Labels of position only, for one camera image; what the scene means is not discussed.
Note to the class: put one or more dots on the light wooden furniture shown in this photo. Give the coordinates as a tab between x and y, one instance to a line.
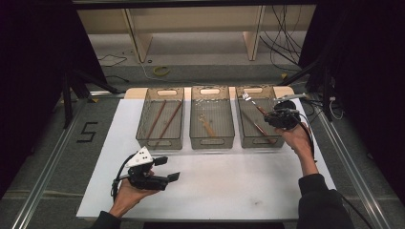
143	41

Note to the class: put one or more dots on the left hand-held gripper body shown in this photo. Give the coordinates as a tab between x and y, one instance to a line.
140	159

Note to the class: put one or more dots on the black metal stand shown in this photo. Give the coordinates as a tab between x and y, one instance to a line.
326	92
67	105

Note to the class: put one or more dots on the yellow tape roll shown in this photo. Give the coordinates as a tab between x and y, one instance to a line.
156	71

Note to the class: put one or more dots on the dark curtain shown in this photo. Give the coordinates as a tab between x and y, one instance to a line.
372	79
31	79

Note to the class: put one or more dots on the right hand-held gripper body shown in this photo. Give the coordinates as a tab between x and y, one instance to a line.
285	116

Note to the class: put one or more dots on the grey translucent plastic bin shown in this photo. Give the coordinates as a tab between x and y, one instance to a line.
175	133
248	133
223	111

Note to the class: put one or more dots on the person's right hand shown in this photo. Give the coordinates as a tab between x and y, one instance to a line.
299	138

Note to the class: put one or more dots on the person's left hand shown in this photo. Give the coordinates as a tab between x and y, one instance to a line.
125	200

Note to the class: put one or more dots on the aluminium floor rail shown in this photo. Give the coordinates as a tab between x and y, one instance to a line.
353	165
47	165

